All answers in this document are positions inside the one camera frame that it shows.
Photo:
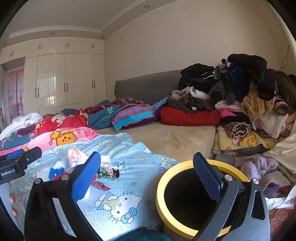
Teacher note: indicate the red floral quilt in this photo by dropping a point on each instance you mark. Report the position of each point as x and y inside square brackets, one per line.
[51, 123]

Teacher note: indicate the purple striped pillow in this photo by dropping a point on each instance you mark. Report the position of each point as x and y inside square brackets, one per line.
[135, 115]

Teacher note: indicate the lilac fleece garment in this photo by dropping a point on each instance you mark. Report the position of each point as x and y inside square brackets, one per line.
[255, 166]

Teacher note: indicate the pink cartoon bear blanket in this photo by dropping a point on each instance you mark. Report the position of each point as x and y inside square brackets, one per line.
[58, 137]

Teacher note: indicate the red cushion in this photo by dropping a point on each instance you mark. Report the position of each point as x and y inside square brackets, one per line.
[175, 117]

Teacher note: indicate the blue leaf pattern quilt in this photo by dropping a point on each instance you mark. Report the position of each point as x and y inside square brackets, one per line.
[100, 119]

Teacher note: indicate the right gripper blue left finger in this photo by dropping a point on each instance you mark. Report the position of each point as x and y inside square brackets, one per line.
[41, 219]

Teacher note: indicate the white plastic bag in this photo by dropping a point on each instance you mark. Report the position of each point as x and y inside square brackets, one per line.
[76, 157]

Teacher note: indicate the green black snack wrapper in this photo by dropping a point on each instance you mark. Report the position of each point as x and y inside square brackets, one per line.
[108, 172]

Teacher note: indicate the pile of dark clothes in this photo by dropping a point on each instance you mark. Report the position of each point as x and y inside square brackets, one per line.
[247, 95]

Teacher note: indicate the yellow cartoon blanket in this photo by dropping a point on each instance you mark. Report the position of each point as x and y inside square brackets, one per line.
[223, 142]

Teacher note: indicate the white glossy wardrobe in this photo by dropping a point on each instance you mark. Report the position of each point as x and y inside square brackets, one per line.
[59, 72]

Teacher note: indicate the yellow rimmed black trash bin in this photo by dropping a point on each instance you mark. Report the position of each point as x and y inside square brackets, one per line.
[182, 202]

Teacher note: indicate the grey headboard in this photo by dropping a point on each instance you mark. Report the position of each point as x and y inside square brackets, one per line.
[149, 88]

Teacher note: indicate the beige bed sheet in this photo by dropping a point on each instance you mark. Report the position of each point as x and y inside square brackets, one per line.
[177, 142]

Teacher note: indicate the red snack wrapper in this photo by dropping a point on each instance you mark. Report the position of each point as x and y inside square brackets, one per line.
[99, 184]

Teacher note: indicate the light blue Hello Kitty blanket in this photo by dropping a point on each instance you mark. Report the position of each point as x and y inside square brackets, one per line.
[128, 205]

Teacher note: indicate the white garment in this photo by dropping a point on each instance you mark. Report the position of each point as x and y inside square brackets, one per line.
[21, 122]

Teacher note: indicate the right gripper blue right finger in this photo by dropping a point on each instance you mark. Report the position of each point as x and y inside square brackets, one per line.
[241, 213]

